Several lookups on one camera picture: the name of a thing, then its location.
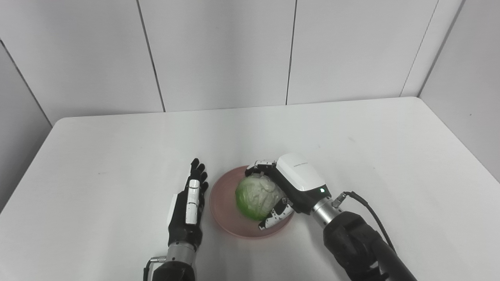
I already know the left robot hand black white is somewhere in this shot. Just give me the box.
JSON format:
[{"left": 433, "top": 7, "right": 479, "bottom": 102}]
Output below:
[{"left": 167, "top": 158, "right": 209, "bottom": 251}]

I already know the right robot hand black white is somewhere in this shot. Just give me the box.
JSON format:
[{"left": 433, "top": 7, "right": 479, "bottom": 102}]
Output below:
[{"left": 245, "top": 153, "right": 332, "bottom": 231}]

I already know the pink round plate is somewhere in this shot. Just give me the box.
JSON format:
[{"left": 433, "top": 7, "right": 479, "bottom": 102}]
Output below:
[{"left": 209, "top": 165, "right": 296, "bottom": 240}]

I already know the green white toy cabbage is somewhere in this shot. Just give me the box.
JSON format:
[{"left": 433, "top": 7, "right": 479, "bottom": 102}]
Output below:
[{"left": 235, "top": 174, "right": 285, "bottom": 222}]

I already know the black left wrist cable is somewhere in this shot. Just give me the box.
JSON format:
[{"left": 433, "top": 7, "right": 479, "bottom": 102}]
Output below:
[{"left": 143, "top": 256, "right": 167, "bottom": 281}]

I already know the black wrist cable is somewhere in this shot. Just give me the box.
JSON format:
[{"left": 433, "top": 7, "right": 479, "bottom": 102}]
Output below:
[
  {"left": 332, "top": 191, "right": 396, "bottom": 255},
  {"left": 143, "top": 256, "right": 167, "bottom": 281}
]

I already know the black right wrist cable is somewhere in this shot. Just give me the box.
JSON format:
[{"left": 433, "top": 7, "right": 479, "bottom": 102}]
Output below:
[{"left": 332, "top": 191, "right": 396, "bottom": 255}]

